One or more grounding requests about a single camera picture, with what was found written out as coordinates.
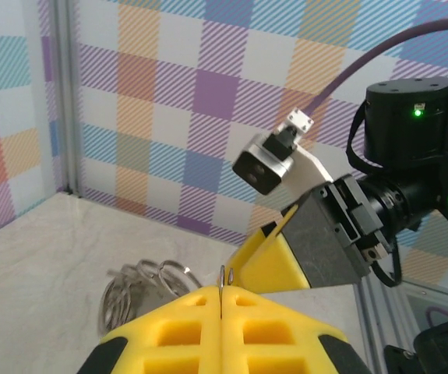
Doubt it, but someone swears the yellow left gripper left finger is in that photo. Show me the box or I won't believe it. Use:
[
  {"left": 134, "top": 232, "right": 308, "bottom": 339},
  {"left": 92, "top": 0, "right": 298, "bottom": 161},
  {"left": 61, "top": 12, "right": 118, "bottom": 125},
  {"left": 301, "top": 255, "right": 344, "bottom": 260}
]
[{"left": 77, "top": 286, "right": 224, "bottom": 374}]

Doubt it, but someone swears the white right camera bracket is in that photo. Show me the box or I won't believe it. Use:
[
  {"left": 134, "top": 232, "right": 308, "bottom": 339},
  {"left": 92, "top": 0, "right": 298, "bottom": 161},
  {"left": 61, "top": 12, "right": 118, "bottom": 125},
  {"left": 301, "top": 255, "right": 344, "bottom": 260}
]
[{"left": 281, "top": 108, "right": 334, "bottom": 204}]

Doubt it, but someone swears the silver split key ring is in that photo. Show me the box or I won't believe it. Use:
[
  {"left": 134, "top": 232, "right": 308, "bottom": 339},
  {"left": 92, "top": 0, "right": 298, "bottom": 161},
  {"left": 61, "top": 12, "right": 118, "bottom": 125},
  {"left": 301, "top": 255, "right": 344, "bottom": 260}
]
[{"left": 218, "top": 264, "right": 235, "bottom": 316}]

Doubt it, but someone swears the aluminium side floor rail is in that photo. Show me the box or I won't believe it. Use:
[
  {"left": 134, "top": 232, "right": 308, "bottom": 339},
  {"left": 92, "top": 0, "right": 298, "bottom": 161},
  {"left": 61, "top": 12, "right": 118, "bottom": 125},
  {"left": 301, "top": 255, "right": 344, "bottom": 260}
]
[{"left": 359, "top": 279, "right": 419, "bottom": 374}]

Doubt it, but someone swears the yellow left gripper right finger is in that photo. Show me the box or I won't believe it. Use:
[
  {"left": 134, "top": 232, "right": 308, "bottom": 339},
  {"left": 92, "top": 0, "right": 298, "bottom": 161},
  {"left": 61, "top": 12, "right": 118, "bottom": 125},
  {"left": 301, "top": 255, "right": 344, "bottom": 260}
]
[{"left": 221, "top": 286, "right": 372, "bottom": 374}]

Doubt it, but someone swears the aluminium frame post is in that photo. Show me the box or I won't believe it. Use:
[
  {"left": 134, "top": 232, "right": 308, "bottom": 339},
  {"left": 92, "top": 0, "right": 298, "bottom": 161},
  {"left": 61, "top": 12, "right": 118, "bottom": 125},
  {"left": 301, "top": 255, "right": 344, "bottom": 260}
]
[{"left": 54, "top": 0, "right": 81, "bottom": 196}]

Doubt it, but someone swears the metal plate with key rings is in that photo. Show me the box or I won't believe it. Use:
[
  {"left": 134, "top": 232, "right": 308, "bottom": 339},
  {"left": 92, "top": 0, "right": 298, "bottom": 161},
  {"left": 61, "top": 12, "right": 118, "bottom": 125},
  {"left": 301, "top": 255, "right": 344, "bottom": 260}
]
[{"left": 98, "top": 259, "right": 202, "bottom": 340}]

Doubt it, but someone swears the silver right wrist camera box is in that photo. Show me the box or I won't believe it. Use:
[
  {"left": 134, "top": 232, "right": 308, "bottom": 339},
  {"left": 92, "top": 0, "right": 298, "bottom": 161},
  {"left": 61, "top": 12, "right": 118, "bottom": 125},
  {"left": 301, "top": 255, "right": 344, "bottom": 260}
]
[{"left": 231, "top": 132, "right": 297, "bottom": 196}]

